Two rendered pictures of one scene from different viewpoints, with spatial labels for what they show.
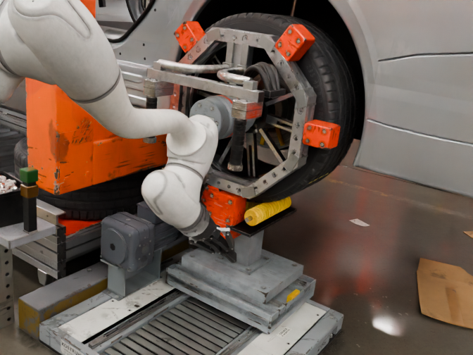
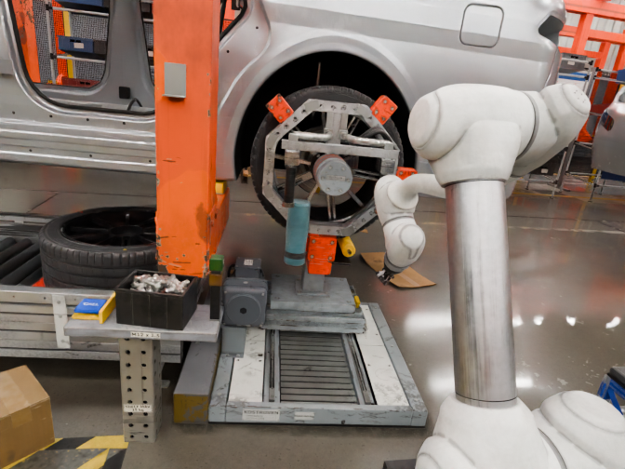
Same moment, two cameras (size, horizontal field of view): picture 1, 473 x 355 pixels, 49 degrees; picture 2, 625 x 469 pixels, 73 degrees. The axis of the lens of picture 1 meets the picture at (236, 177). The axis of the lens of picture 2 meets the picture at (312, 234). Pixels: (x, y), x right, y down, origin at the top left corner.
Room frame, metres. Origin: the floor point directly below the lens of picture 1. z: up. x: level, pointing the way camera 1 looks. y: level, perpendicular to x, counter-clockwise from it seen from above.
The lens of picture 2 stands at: (0.41, 1.14, 1.15)
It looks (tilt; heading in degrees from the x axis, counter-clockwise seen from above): 19 degrees down; 321
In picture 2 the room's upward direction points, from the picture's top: 6 degrees clockwise
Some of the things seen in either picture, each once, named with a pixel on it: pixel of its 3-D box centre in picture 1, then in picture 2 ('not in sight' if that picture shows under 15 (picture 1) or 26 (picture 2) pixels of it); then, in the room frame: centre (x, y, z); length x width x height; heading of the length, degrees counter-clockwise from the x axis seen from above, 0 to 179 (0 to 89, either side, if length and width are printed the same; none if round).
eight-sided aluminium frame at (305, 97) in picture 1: (236, 113); (329, 170); (1.72, 0.03, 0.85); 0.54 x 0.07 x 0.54; 58
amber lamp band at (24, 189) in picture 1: (29, 190); (216, 277); (1.47, 0.63, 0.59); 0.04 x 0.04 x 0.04; 58
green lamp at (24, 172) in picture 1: (29, 175); (217, 262); (1.47, 0.63, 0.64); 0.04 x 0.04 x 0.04; 58
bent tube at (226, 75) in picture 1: (246, 65); (365, 130); (1.56, 0.01, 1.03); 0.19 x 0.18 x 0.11; 148
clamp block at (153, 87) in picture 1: (158, 86); (292, 155); (1.64, 0.28, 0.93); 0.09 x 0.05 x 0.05; 148
